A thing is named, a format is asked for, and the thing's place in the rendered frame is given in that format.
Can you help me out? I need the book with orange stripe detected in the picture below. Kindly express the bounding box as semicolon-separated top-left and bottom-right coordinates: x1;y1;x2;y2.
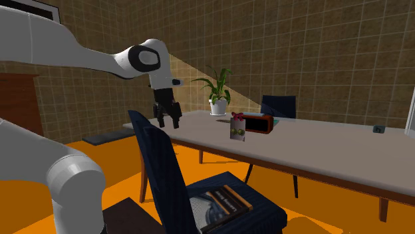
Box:
189;184;254;234

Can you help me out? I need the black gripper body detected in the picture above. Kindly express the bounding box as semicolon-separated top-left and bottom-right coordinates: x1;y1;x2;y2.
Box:
152;88;177;115

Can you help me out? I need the white panel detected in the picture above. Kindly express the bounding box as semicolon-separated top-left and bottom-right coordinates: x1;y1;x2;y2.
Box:
404;94;415;140

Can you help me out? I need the grey gift bag red bow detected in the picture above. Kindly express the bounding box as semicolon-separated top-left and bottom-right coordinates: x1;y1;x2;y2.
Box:
229;112;247;143

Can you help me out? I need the green plant in white pot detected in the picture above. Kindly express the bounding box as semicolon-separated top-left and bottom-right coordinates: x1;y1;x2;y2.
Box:
190;66;234;117

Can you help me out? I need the black framed wall picture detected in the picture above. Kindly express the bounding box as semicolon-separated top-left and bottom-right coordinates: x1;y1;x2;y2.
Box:
7;0;62;25

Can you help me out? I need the dark robot stand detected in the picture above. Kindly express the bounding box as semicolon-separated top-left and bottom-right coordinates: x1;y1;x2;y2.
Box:
101;197;164;234

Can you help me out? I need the red-brown box with black face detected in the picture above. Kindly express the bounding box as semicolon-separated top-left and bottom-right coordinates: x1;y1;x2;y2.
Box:
241;114;275;135

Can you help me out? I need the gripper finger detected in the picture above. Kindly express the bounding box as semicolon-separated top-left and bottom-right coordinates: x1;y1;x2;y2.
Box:
168;101;183;130
153;103;167;129

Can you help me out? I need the dark flat floor mat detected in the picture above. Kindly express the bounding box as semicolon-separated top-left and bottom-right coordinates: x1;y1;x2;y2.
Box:
81;128;136;147

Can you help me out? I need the brown wooden cabinet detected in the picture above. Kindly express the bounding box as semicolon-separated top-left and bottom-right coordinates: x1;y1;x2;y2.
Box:
0;72;45;137

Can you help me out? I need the dark blue chair with book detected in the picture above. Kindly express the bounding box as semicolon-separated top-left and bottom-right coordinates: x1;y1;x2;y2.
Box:
127;110;289;234

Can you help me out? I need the long grey wooden table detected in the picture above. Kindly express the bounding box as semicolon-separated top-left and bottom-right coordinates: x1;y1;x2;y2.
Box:
122;110;415;223

